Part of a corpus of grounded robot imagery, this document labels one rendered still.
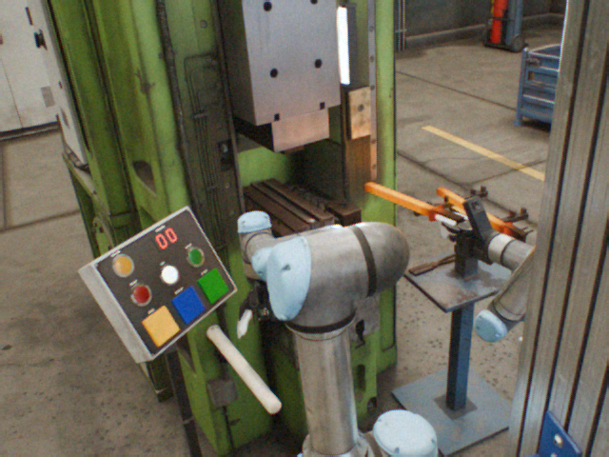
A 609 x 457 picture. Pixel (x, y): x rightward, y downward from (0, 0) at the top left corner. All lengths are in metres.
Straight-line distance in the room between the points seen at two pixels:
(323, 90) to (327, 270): 1.02
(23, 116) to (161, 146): 5.34
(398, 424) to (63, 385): 2.19
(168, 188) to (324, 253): 1.01
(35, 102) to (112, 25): 5.00
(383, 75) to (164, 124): 0.82
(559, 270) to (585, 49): 0.26
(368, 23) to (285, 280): 1.34
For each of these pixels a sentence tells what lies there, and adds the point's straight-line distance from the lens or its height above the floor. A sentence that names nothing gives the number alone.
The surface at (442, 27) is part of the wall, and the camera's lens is 9.72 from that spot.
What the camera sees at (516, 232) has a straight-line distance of 1.90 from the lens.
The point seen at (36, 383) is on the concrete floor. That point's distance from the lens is 3.15.
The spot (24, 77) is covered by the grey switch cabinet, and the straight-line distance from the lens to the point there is 6.94.
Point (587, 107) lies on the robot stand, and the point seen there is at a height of 1.69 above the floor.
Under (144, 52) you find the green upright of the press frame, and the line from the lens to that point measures 1.67.
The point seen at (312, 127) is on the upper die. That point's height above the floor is 1.32.
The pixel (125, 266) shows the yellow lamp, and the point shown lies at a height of 1.16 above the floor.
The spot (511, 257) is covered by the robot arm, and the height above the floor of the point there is 1.13.
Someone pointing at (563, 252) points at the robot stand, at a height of 1.51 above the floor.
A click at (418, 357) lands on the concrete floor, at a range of 2.85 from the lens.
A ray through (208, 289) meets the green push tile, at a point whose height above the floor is 1.01.
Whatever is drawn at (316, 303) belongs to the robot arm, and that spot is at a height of 1.39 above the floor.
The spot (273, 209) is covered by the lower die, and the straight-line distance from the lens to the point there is 2.02.
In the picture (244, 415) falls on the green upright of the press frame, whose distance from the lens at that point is 2.40.
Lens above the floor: 1.89
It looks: 29 degrees down
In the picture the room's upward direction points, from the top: 5 degrees counter-clockwise
